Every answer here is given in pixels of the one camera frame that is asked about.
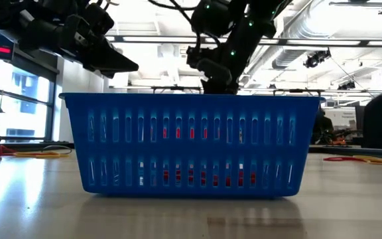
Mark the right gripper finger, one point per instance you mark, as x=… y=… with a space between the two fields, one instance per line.
x=219 y=89

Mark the yellow rubber band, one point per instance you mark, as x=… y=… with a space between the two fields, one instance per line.
x=378 y=162
x=35 y=154

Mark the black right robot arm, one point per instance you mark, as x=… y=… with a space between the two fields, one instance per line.
x=247 y=36

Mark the thin black rubber band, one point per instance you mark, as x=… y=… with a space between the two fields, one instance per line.
x=56 y=146

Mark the thin white light bar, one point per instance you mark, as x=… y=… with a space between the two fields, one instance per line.
x=177 y=88

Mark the white tube light bar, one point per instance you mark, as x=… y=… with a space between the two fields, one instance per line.
x=164 y=39

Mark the blue plastic basket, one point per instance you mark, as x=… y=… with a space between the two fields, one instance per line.
x=191 y=149

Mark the white labelled cabinet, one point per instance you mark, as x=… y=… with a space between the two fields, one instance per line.
x=343 y=119

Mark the orange black robot equipment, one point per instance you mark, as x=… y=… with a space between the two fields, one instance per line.
x=340 y=141

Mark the long hanging lamp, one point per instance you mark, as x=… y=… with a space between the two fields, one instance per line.
x=356 y=3

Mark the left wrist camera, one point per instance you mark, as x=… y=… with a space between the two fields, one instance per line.
x=99 y=18

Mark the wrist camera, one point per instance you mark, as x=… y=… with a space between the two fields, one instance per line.
x=99 y=18
x=211 y=18

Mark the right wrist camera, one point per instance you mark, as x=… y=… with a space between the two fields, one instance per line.
x=211 y=18

